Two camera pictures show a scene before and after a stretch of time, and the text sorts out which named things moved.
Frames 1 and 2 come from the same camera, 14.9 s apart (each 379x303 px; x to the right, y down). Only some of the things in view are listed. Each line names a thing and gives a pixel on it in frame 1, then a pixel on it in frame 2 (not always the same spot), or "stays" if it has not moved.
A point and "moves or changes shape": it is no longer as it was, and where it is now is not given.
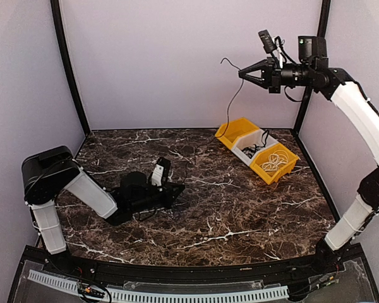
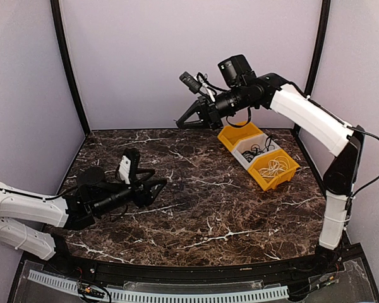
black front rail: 131,269 stays
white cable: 275,160 moves or changes shape
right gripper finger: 258,65 → 189,113
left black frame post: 56,11 stays
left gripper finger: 176,187 → 143,174
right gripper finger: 259,81 → 192,124
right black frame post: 322,31 stays
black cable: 249,150 moves or changes shape
